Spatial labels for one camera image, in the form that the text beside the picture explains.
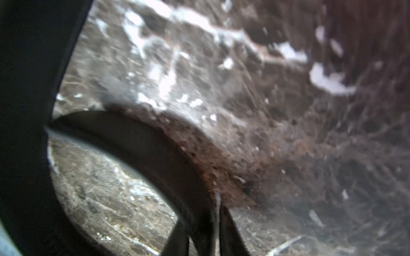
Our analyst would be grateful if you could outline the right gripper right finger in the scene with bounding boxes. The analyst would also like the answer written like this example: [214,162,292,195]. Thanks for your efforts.
[219,204,250,256]

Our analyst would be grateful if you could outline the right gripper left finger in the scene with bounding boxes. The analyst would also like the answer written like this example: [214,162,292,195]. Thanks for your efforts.
[160,220,190,256]

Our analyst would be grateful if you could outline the black belt long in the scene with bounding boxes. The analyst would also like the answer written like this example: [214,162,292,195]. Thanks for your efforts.
[1,1,215,256]

